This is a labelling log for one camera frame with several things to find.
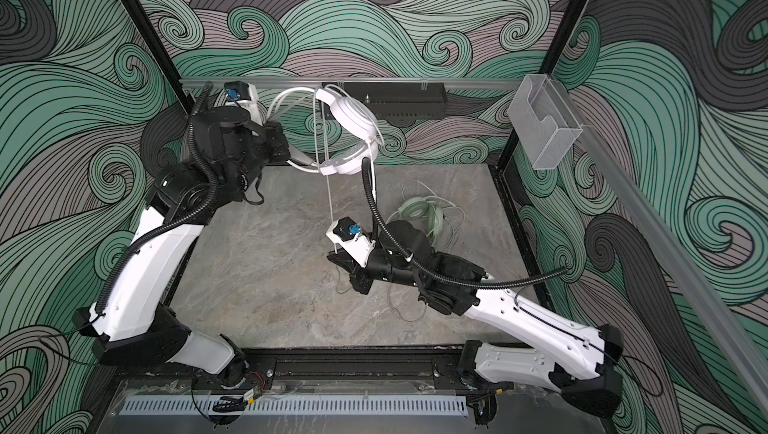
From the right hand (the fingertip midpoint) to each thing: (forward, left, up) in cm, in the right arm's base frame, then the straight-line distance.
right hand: (332, 257), depth 58 cm
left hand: (+21, +11, +17) cm, 29 cm away
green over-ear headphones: (+34, -25, -34) cm, 55 cm away
